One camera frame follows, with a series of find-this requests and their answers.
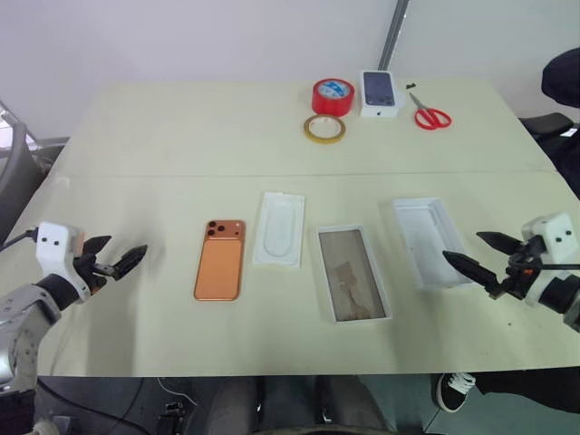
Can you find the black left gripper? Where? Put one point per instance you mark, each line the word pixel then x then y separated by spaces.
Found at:
pixel 93 272

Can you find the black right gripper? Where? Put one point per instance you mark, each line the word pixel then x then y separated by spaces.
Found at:
pixel 519 272

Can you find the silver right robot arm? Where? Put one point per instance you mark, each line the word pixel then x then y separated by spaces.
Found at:
pixel 562 294

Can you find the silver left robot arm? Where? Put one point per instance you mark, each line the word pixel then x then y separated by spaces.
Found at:
pixel 27 317

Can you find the white box lid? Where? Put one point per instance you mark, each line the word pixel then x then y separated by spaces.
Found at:
pixel 428 242

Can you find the white box base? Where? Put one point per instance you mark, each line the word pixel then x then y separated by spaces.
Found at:
pixel 352 274

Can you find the white phone box with print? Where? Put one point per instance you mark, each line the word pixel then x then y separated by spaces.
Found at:
pixel 381 93

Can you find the orange smartphone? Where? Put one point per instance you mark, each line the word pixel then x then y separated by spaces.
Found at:
pixel 220 260

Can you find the grey chair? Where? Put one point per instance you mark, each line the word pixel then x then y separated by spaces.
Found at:
pixel 18 158

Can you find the black and white sneaker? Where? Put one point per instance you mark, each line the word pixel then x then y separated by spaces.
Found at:
pixel 453 387

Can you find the black office chair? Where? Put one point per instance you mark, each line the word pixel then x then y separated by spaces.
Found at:
pixel 546 124

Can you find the person in black clothes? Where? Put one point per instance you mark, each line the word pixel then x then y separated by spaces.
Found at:
pixel 564 131

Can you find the white moulded insert tray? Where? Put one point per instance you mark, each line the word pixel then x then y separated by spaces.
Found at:
pixel 279 230

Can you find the yellow tape roll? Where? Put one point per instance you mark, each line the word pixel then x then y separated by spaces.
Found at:
pixel 324 128

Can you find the red tape roll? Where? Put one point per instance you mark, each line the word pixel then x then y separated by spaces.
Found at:
pixel 333 96

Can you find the dark robot legs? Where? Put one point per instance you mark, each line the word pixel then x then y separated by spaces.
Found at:
pixel 290 403

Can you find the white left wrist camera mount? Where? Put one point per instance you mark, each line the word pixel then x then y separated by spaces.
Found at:
pixel 56 251

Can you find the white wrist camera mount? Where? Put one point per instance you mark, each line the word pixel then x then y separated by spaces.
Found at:
pixel 56 251
pixel 550 235

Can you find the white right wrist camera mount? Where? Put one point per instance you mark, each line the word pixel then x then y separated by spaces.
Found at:
pixel 550 235

